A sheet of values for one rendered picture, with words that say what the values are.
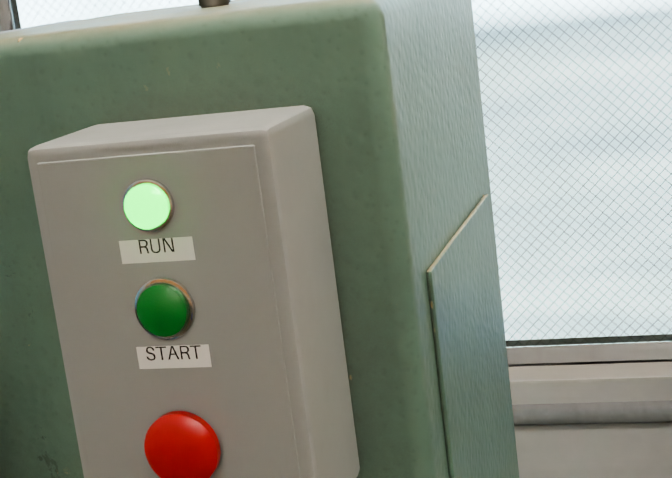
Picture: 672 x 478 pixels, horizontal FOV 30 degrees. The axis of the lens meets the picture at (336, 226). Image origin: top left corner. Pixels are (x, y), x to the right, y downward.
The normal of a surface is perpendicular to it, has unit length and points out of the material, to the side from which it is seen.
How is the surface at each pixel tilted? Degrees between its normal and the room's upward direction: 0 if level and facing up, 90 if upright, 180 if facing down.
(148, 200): 87
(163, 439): 83
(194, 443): 85
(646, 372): 0
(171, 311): 90
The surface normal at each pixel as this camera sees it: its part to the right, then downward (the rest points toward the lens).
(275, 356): -0.27, 0.23
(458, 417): 0.96, -0.06
